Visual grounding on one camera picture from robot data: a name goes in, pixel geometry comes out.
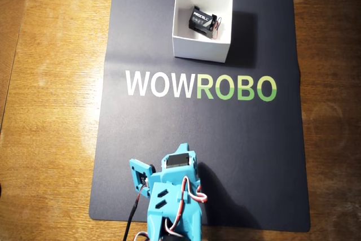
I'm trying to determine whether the black camera cable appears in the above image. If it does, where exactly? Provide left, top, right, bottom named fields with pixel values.
left=122, top=183, right=150, bottom=241

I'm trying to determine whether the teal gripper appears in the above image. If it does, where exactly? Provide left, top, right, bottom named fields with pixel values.
left=151, top=143, right=200, bottom=188

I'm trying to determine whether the black WOWROBO mat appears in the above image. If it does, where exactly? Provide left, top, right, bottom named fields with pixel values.
left=89, top=0, right=311, bottom=232

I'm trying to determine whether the white open cardboard box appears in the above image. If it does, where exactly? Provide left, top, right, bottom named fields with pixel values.
left=171, top=0, right=234, bottom=63

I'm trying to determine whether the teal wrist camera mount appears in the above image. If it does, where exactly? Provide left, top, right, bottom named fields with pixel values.
left=129, top=157, right=155, bottom=198

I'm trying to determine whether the small black battery pack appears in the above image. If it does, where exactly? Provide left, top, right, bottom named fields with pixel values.
left=188, top=5, right=223, bottom=40

